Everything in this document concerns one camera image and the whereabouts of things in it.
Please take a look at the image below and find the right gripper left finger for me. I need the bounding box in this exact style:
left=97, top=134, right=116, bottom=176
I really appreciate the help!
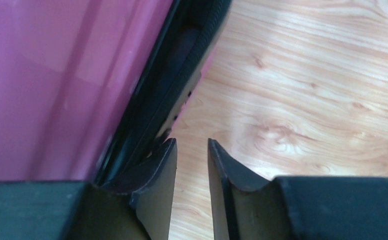
left=0, top=138, right=178, bottom=240

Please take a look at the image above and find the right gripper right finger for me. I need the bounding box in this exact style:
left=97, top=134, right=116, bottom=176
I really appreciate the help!
left=207, top=139, right=388, bottom=240

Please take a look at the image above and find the pink and teal kids suitcase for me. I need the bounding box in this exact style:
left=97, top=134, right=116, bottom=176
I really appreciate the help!
left=0, top=0, right=232, bottom=185

